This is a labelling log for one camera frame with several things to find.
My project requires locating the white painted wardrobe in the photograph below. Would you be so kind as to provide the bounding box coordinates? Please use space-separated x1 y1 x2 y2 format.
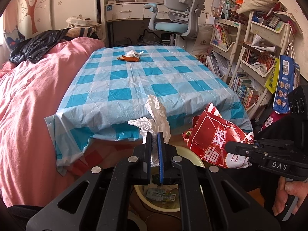
17 0 101 39

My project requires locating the right hand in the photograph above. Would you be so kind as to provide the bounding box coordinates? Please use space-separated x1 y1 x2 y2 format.
273 177 308 216

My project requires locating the striped pillow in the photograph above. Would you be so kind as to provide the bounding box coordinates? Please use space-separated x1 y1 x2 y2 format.
65 27 99 40

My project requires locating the blue checkered plastic cloth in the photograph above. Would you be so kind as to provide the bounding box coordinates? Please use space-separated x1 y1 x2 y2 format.
45 45 252 175

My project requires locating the white desk with drawers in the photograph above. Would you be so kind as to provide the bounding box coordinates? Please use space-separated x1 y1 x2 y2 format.
105 2 208 24

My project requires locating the yellow trash bin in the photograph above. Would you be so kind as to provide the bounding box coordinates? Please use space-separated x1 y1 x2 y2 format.
134 145 205 213

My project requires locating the orange snack wrapper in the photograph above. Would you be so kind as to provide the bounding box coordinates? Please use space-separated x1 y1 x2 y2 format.
117 55 140 62

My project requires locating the white tissue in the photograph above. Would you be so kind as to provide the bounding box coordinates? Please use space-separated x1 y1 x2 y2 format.
125 50 144 59
128 94 171 167

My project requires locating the red snack bag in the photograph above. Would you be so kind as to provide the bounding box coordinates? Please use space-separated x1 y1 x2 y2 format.
182 103 254 168

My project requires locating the grey blue office chair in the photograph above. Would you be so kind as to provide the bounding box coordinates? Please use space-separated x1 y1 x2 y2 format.
144 0 205 46

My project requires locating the pink bed quilt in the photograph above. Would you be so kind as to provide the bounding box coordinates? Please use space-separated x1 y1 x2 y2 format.
1 37 103 207

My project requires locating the light blue snack packet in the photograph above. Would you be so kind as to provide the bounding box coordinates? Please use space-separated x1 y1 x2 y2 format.
146 188 177 202

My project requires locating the white bookshelf with books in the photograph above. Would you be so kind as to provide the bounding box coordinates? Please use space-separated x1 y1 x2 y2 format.
211 0 302 118

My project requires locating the black puffer jacket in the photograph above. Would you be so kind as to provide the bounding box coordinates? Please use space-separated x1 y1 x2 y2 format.
9 28 70 66

